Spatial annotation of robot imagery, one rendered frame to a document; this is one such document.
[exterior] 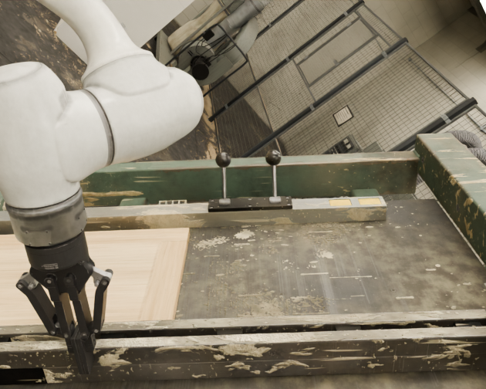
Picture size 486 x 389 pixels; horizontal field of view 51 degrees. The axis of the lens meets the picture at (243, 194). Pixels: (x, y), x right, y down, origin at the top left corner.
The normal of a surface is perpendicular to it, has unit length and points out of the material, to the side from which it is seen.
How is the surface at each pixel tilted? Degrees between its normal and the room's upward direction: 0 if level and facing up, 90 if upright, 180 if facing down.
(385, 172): 90
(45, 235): 90
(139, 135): 65
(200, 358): 90
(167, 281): 54
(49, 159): 60
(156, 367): 90
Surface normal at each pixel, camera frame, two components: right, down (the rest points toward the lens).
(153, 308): -0.04, -0.89
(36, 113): 0.55, 0.13
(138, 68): 0.45, -0.30
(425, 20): 0.11, 0.58
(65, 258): 0.58, 0.35
